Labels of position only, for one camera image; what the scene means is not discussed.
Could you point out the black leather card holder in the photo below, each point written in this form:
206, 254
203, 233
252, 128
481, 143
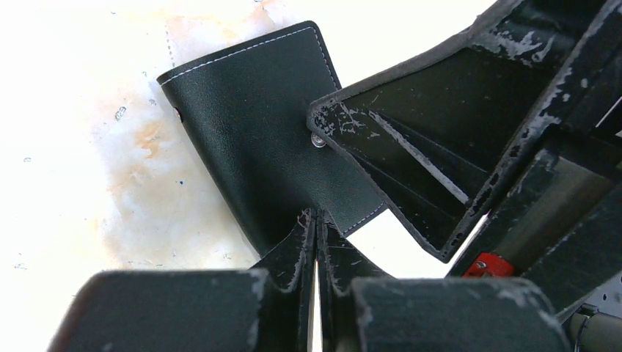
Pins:
244, 109

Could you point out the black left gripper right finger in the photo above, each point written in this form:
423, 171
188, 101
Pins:
363, 308

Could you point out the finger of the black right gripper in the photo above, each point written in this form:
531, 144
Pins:
441, 135

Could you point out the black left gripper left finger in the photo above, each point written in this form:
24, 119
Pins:
267, 307

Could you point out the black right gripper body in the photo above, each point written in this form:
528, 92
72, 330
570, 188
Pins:
555, 215

